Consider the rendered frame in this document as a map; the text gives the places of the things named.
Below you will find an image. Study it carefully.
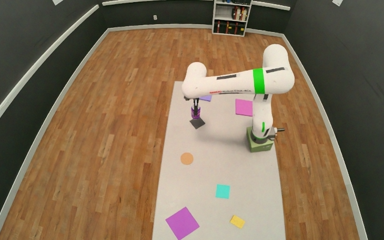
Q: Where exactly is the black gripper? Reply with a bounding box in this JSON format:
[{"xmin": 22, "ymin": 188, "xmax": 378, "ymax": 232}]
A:
[{"xmin": 193, "ymin": 98, "xmax": 199, "ymax": 116}]

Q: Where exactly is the turquoise square block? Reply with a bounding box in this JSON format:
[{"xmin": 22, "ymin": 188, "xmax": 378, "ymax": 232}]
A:
[{"xmin": 216, "ymin": 184, "xmax": 230, "ymax": 199}]

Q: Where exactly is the black square tile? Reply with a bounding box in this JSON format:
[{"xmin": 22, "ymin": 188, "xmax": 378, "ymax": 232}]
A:
[{"xmin": 190, "ymin": 117, "xmax": 205, "ymax": 129}]

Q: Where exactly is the pink flat square tile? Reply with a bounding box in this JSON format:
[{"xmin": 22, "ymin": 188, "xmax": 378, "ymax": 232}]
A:
[{"xmin": 236, "ymin": 99, "xmax": 252, "ymax": 117}]

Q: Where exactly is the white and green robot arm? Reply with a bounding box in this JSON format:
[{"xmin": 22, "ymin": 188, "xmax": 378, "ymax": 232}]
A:
[{"xmin": 181, "ymin": 44, "xmax": 295, "ymax": 144}]

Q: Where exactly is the tan round disc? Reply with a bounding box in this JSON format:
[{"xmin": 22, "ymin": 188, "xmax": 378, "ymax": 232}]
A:
[{"xmin": 180, "ymin": 153, "xmax": 194, "ymax": 165}]

